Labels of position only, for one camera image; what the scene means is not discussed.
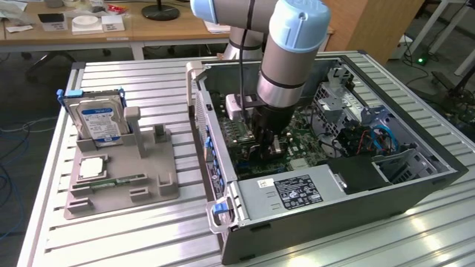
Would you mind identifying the white square round-hollow block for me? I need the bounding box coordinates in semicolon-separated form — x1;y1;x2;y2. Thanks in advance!
71;15;104;36

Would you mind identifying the white table frame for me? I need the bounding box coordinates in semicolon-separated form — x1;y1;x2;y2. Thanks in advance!
406;0;475;76

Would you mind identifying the white paper stack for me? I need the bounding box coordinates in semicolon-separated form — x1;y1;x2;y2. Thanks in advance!
203;19;232;34

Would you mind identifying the grey parts rack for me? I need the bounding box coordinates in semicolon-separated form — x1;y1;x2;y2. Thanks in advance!
63;105;180;220

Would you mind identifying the tall metal disk bay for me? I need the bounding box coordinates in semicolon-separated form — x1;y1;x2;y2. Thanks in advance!
312;81;391;131

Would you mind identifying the red wire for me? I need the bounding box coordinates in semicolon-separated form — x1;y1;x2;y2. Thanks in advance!
362;130;388;156

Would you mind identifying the green motherboard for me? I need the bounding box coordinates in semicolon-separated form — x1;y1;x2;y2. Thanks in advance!
216;100;338;180

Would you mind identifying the black office chair base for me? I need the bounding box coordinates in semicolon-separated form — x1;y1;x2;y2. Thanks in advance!
21;48;112;83

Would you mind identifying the plain white box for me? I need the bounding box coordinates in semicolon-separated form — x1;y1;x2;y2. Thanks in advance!
100;14;124;33

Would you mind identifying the white box with black top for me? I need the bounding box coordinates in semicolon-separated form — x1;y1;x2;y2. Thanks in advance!
36;13;69;32

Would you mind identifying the wooden cabinet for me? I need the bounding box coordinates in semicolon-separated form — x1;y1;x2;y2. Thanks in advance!
308;0;427;64

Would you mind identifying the white paper slip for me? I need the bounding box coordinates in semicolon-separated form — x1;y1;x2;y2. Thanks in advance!
4;24;35;33

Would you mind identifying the hard disk with blue bracket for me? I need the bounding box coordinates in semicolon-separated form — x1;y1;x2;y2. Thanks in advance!
55;86;129;148

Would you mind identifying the silver chipset heatsink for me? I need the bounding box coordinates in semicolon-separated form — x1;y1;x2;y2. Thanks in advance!
290;158;312;170

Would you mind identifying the wooden desk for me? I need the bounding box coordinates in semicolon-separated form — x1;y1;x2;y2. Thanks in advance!
0;0;335;53

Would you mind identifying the low metal disk bay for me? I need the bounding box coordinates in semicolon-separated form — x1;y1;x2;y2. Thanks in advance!
372;148;439;185

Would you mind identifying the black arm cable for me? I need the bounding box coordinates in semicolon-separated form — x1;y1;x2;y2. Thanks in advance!
239;0;258;123

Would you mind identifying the black plastic shroud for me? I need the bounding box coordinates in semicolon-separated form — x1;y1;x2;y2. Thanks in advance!
327;155;394;195

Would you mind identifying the grey power supply with label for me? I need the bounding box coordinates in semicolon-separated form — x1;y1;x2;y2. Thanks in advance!
234;164;348;221

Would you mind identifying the black wire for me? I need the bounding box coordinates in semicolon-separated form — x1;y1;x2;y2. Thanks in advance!
296;105;348;159

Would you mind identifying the blue wire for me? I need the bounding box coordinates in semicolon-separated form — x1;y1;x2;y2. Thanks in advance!
370;125;400;153

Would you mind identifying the green RAM stick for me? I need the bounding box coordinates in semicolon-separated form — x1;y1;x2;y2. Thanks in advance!
76;174;144;193

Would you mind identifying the black round lamp base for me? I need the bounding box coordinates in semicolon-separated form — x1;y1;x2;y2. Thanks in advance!
142;0;182;22

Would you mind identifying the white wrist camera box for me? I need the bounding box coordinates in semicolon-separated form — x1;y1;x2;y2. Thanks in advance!
226;93;258;121

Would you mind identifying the silver CPU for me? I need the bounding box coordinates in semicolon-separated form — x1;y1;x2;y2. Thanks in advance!
79;157;108;178

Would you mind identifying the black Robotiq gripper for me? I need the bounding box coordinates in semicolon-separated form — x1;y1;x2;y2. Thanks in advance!
252;105;295;161

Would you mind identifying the open black PC case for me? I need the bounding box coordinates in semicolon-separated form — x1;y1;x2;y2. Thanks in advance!
184;54;470;265

